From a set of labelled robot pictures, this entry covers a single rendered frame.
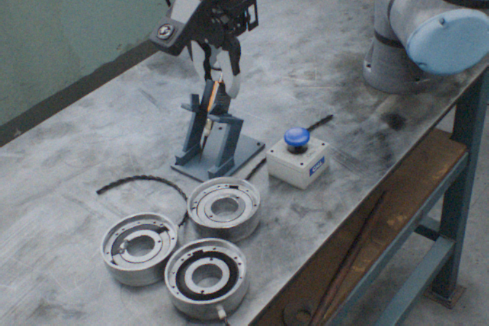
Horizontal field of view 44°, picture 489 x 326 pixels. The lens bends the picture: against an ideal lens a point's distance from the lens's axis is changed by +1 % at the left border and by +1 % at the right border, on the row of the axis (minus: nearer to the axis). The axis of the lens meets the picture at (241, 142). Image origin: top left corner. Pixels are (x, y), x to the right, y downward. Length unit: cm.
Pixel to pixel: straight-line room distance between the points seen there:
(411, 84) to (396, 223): 28
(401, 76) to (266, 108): 24
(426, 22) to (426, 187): 48
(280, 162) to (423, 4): 31
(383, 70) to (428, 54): 20
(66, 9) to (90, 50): 22
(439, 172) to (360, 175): 42
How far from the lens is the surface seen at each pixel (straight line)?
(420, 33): 93
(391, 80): 112
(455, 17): 92
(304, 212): 90
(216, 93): 93
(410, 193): 130
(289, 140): 91
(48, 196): 103
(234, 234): 85
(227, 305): 77
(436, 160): 139
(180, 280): 80
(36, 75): 259
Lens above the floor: 143
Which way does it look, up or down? 38 degrees down
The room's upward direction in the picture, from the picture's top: 8 degrees counter-clockwise
